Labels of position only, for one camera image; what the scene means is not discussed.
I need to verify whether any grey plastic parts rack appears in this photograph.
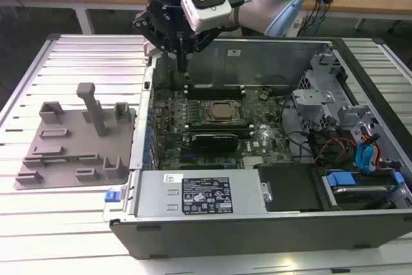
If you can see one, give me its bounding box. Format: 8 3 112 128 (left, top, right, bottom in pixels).
12 82 138 191

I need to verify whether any blue data wire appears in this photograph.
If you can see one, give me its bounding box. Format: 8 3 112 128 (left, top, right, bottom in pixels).
355 141 382 176

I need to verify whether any silver chipset heatsink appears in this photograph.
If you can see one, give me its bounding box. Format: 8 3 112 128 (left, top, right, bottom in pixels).
242 155 263 170

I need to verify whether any black graphics card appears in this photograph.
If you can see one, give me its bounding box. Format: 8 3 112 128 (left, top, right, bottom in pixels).
182 132 239 154

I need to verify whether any orange and red wire bundle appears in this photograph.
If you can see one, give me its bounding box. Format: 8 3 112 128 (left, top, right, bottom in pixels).
314 137 359 164

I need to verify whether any blue cable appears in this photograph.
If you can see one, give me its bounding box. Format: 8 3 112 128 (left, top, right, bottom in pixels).
310 0 328 38

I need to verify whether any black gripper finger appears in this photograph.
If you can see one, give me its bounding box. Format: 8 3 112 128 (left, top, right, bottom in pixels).
131 10 184 73
183 27 223 73

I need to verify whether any metal CPU socket cover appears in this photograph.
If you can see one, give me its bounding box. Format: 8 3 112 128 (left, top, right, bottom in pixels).
203 99 242 123

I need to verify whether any hard disk in blue carrier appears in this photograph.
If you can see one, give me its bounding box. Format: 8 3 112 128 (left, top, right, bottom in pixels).
321 171 405 212

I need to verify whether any grey metal drive cage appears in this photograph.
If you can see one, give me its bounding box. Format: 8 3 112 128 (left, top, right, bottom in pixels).
291 52 349 135

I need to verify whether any black power supply label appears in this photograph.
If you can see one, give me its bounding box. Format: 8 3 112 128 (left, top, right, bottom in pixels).
182 176 233 215

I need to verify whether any black RAM slot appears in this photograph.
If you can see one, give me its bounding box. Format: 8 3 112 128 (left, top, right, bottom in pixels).
185 122 254 130
185 90 247 100
185 83 246 91
186 128 255 138

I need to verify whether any silver CPU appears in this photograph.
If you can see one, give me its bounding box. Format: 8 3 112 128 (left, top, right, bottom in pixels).
212 103 234 120

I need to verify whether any grey case corner latch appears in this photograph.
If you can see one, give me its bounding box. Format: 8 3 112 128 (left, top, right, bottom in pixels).
142 41 162 57

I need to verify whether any grey power supply unit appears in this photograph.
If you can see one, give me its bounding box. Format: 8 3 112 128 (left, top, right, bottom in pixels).
133 169 268 218

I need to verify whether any black plastic shroud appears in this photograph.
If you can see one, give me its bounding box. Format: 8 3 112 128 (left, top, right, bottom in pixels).
256 163 323 213

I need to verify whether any green motherboard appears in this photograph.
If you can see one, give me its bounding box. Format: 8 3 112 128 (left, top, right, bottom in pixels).
151 88 294 171

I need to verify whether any black open PC case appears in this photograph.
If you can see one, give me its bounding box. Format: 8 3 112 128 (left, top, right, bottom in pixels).
102 35 412 260

